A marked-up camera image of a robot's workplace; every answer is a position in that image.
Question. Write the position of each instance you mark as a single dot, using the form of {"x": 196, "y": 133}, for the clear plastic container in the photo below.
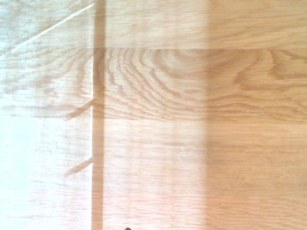
{"x": 52, "y": 25}

